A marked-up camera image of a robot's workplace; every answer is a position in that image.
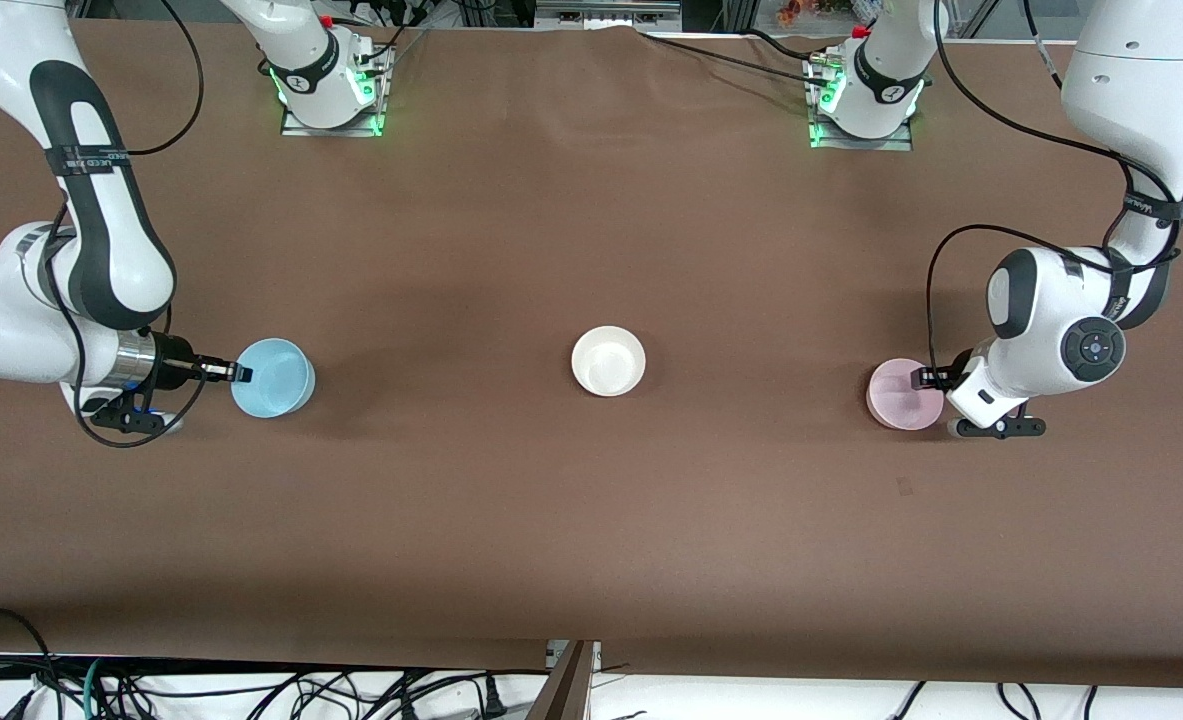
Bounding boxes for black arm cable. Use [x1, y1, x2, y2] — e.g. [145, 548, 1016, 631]
[46, 0, 205, 449]
[926, 0, 1183, 393]

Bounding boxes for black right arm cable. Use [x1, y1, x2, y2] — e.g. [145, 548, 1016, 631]
[46, 0, 205, 449]

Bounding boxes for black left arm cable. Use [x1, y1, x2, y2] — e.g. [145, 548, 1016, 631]
[926, 0, 1183, 393]

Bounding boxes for teal cable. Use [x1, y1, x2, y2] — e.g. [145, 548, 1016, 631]
[81, 657, 112, 720]

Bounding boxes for light pink bowl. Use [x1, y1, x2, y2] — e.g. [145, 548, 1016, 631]
[866, 358, 946, 432]

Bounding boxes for brown table cover sheet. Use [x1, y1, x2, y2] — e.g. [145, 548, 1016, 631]
[0, 18, 1183, 691]

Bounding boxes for white bowl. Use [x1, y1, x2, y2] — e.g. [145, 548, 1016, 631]
[571, 326, 647, 398]

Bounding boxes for light blue bowl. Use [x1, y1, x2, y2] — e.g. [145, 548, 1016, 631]
[230, 338, 317, 420]

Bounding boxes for black looped floor cable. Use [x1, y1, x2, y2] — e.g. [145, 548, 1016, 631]
[0, 606, 64, 720]

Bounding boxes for black cable on cover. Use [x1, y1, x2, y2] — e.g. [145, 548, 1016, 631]
[635, 28, 832, 86]

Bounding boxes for aluminium profile post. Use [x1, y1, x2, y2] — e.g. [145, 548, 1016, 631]
[525, 640, 603, 720]

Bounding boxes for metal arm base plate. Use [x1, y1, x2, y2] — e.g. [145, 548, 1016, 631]
[808, 58, 915, 152]
[280, 45, 385, 137]

